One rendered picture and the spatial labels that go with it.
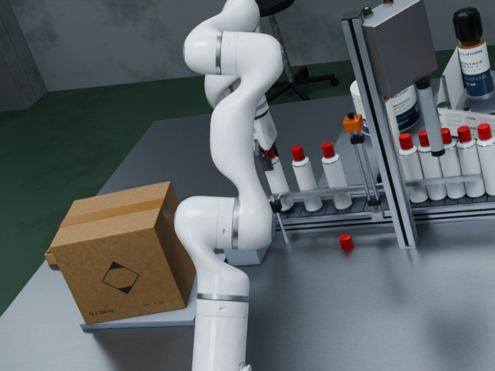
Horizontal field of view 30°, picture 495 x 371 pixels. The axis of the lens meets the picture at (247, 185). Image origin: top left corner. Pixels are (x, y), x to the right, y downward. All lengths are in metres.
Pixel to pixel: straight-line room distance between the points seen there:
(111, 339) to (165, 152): 1.10
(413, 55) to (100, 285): 1.02
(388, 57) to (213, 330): 0.76
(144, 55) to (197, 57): 4.60
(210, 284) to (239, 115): 0.39
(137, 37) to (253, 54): 4.59
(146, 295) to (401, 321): 0.70
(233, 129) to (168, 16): 4.38
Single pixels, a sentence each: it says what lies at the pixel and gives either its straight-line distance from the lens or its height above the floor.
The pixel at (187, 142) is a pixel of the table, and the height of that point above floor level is 0.83.
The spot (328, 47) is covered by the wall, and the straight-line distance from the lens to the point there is 6.02.
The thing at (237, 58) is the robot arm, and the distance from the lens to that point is 2.07.
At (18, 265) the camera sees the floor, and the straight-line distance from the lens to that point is 5.00.
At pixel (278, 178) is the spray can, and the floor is 1.00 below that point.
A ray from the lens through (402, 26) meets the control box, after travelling 2.26.
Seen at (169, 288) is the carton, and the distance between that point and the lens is 2.50.
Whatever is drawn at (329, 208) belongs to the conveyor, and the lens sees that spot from 2.69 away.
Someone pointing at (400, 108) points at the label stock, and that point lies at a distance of 2.97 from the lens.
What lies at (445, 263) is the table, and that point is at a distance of 2.43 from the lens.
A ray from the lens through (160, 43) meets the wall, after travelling 6.55.
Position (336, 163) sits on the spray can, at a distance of 2.59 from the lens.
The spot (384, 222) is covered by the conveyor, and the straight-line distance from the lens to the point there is 2.63.
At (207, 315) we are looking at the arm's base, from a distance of 2.09.
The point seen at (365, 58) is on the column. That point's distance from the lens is 2.25.
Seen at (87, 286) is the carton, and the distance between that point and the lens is 2.56.
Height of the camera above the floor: 2.24
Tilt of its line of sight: 27 degrees down
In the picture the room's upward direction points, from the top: 19 degrees counter-clockwise
